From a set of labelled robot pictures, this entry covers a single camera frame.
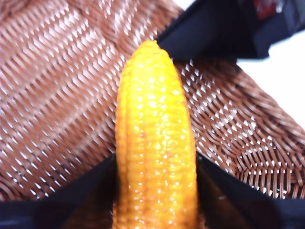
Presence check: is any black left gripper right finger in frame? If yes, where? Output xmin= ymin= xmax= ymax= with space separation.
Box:
xmin=196 ymin=152 xmax=305 ymax=229

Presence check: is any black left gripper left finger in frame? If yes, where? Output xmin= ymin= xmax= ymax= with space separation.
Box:
xmin=0 ymin=152 xmax=119 ymax=229

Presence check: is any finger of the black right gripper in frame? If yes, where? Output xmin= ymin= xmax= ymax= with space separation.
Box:
xmin=156 ymin=0 xmax=270 ymax=60

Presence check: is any brown wicker basket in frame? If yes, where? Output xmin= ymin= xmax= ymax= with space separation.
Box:
xmin=0 ymin=0 xmax=305 ymax=202

